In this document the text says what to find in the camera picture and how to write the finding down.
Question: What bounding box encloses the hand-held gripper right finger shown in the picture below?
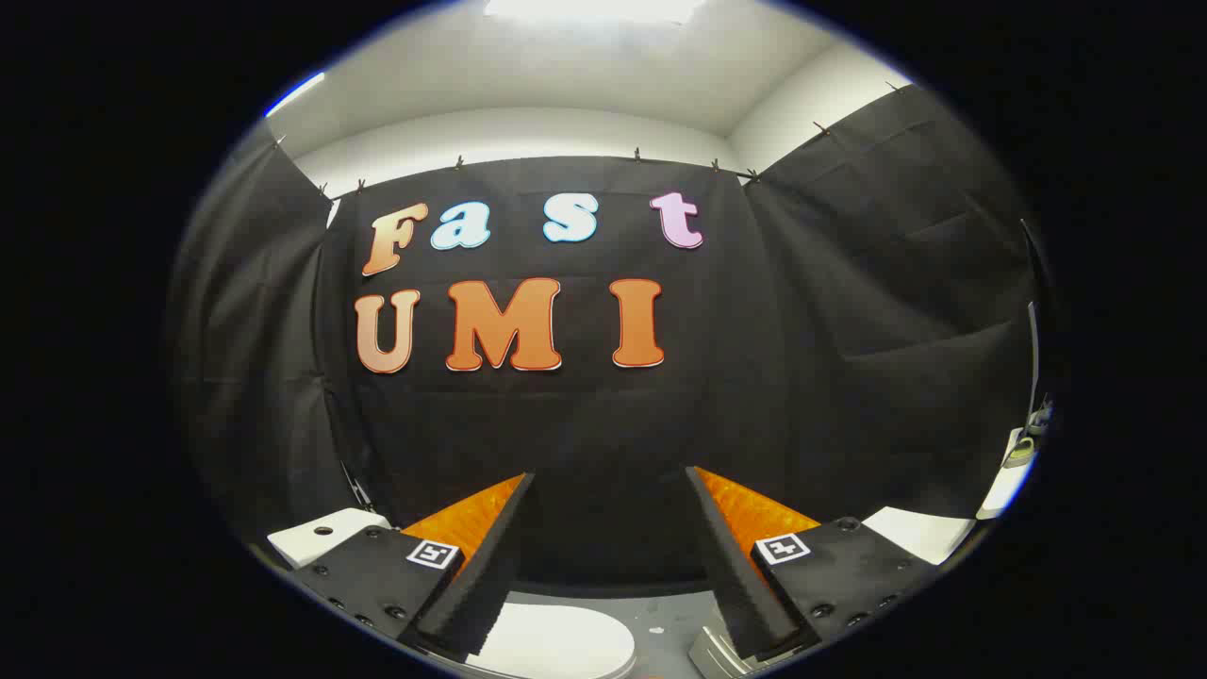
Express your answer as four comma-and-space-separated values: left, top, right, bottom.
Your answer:
684, 465, 936, 663

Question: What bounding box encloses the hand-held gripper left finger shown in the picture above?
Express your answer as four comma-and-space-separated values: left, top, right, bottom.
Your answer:
290, 472, 538, 658

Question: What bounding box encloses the white toilet lid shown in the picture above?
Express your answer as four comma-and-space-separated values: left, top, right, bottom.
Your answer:
467, 604, 638, 679

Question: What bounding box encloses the black backdrop cloth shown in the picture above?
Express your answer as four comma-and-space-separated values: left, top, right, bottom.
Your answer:
168, 83, 1057, 590

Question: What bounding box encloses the white ribbed panel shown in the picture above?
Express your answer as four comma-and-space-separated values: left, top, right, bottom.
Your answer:
688, 507, 977, 676

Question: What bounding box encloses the ceiling light panel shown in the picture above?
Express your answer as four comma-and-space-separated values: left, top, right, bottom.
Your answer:
484, 0, 708, 25

